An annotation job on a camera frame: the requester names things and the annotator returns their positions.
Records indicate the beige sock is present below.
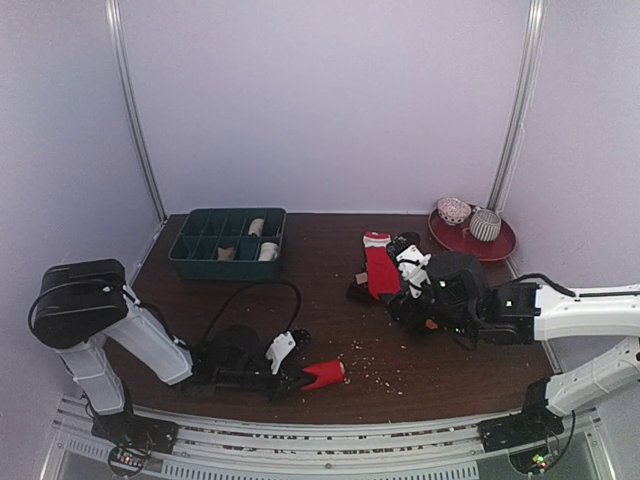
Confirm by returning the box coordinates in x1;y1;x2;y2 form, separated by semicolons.
216;246;236;261
247;217;265;237

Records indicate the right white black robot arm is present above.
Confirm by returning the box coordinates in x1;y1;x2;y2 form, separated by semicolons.
388;245;639;442

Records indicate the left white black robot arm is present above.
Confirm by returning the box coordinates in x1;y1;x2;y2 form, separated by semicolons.
27;259;317;444

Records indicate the red plate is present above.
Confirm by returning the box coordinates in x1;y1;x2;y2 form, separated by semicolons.
428;210;517;262

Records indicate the red sock with white cuff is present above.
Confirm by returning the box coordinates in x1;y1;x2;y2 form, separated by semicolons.
363;231;401;299

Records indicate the white dotted bowl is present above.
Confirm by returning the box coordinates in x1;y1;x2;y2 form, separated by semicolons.
437;197;472;226

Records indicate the argyle sock at back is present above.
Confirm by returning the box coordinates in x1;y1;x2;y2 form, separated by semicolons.
346;230;422;303

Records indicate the green divided organizer tray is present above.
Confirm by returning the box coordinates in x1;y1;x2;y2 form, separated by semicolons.
168;207;287;282

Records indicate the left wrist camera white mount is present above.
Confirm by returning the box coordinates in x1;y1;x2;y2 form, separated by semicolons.
265;329;311;375

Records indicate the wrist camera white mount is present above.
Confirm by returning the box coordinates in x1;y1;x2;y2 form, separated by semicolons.
265;329;311;375
386;236;431;299

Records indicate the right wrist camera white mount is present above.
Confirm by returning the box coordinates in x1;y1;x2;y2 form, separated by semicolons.
386;236;431;299

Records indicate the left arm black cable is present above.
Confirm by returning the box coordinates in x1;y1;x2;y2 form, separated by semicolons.
199;282;304;346

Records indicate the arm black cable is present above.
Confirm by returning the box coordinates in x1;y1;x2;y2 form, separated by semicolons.
199;282;304;346
514;272;576;296

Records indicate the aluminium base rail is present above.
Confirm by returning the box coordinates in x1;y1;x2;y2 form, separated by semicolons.
39;392;617;480

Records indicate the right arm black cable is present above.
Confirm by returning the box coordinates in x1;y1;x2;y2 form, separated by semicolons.
514;272;576;296

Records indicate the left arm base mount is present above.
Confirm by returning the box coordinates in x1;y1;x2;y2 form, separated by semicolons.
91;411;179;478

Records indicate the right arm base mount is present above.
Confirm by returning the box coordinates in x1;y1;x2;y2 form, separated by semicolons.
478;409;566;477

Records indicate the left aluminium frame post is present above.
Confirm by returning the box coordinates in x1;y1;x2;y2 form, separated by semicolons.
105;0;168;224

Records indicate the aluminium frame post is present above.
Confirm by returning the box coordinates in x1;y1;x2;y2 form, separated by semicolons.
105;0;168;224
487;0;547;213

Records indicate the right aluminium frame post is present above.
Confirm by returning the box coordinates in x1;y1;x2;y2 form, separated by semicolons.
487;0;547;213

